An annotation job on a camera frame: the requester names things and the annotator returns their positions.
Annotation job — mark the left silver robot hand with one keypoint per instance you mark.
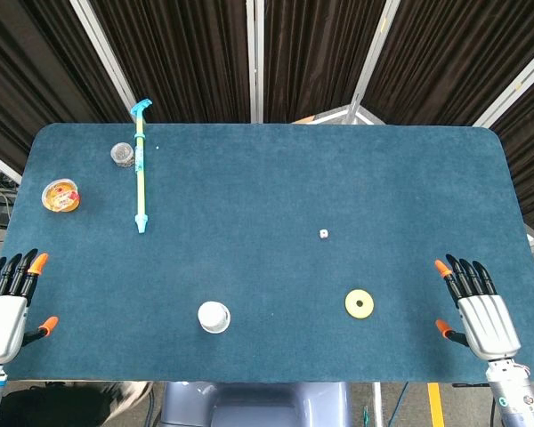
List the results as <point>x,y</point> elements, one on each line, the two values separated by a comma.
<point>2,318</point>

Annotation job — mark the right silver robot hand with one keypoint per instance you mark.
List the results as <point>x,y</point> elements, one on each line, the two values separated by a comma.
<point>487,322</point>

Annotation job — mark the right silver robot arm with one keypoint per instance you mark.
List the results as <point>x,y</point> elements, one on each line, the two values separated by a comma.
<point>516,391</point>

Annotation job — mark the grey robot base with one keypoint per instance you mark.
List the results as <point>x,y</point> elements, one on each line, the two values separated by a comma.
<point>253,402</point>

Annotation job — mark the small white die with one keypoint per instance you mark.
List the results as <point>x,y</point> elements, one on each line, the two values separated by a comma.
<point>324,234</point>

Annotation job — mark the orange jelly cup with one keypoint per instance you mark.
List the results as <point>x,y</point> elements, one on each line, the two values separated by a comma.
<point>61,195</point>

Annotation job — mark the blue yellow water squirter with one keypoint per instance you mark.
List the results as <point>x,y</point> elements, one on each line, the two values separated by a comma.
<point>140,169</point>

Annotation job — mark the white plastic cup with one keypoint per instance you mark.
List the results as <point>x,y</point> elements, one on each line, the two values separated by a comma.
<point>213,316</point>

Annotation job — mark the blue felt table mat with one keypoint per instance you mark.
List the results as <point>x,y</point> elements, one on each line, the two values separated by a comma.
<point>267,249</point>

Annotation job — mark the dark folding screen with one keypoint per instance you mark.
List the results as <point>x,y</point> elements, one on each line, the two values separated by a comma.
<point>267,58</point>

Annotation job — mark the white metal frame stand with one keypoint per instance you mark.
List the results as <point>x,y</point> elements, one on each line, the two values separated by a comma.
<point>338,115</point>

